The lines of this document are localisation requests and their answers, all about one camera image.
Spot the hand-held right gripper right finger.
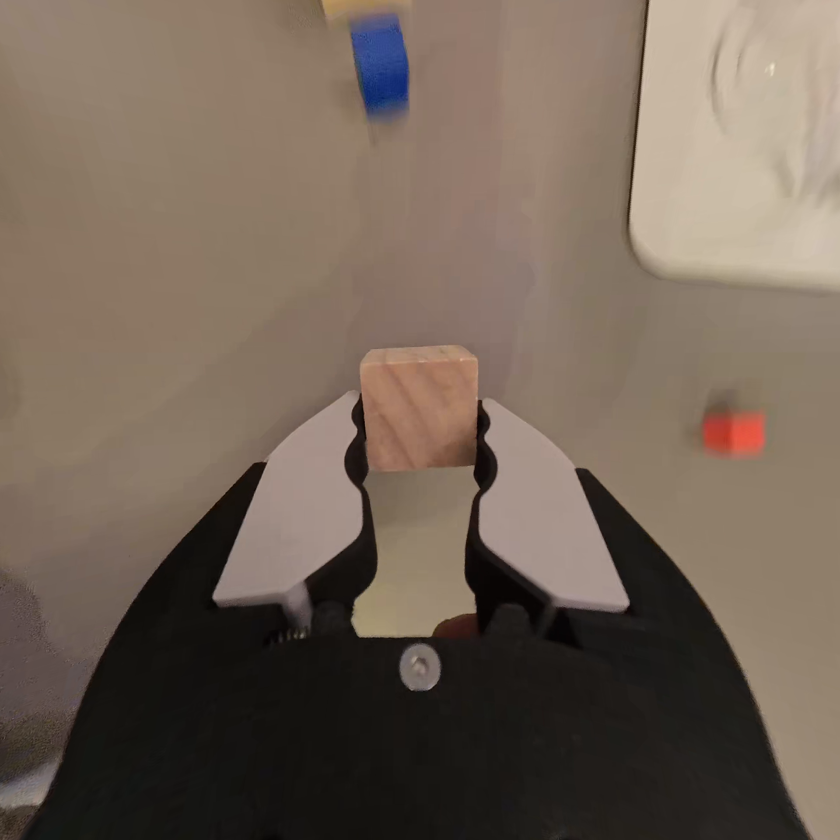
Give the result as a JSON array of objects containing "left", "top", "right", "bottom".
[{"left": 465, "top": 397, "right": 631, "bottom": 637}]

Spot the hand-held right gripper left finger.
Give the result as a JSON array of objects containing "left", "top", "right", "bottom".
[{"left": 211, "top": 390, "right": 380, "bottom": 641}]

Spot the medium plain wooden cube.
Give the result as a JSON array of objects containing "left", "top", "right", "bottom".
[{"left": 360, "top": 344, "right": 479, "bottom": 473}]

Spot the small red wooden cube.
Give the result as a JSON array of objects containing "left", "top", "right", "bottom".
[{"left": 701, "top": 407, "right": 767, "bottom": 458}]

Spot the small blue wooden cube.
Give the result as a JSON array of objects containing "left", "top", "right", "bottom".
[{"left": 349, "top": 13, "right": 412, "bottom": 122}]

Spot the large plain wooden cube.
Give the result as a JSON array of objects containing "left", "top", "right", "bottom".
[{"left": 320, "top": 0, "right": 413, "bottom": 21}]

